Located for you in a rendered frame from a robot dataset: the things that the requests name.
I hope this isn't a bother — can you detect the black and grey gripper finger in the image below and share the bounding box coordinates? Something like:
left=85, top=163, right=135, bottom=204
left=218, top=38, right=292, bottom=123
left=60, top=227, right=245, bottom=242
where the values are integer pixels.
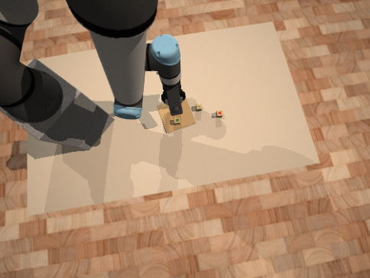
left=161, top=94, right=169, bottom=105
left=180, top=91, right=186, bottom=103

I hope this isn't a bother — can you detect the tan mat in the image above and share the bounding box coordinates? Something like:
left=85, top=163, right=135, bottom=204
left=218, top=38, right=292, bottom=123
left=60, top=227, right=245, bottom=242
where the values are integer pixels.
left=157, top=99, right=196, bottom=133

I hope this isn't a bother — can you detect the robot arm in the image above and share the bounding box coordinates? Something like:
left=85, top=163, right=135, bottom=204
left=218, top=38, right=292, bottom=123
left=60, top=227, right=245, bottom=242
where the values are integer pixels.
left=0, top=0, right=181, bottom=123

